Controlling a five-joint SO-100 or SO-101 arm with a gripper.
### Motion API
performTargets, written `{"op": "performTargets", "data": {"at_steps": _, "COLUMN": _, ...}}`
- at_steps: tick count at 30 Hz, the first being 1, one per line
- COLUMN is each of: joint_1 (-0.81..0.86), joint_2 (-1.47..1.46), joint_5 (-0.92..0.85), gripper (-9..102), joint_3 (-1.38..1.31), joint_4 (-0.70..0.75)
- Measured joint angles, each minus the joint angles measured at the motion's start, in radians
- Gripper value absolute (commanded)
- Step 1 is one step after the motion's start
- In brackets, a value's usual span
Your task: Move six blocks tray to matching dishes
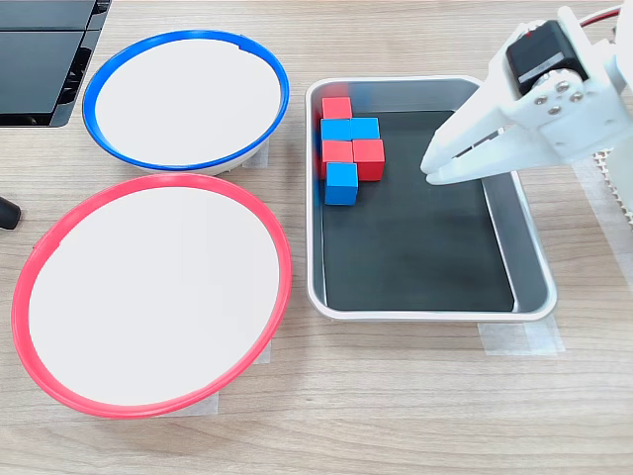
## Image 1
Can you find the black plastic case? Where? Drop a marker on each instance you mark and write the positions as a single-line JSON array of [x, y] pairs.
[[29, 69]]

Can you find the silver metal tray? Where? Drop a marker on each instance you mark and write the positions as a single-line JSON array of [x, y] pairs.
[[524, 267]]

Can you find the black tray liner mat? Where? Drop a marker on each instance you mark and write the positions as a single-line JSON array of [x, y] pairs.
[[415, 247]]

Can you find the white mesh mat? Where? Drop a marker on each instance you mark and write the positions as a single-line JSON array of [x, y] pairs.
[[601, 161]]

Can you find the blue-rimmed white dish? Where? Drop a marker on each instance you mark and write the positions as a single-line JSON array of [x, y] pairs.
[[188, 104]]

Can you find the blue cube block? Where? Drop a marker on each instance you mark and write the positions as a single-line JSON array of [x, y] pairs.
[[335, 131], [365, 129], [341, 185]]

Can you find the red cube block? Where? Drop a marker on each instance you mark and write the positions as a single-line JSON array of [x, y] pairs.
[[336, 108], [369, 161], [337, 151]]

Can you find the red-rimmed white dish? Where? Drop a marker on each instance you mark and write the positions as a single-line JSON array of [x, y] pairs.
[[158, 307]]

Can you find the translucent tape strip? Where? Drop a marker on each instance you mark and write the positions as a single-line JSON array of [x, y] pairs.
[[262, 156], [267, 353], [514, 339], [205, 403]]

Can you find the black rounded object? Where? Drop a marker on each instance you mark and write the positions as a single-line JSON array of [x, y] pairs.
[[7, 214]]

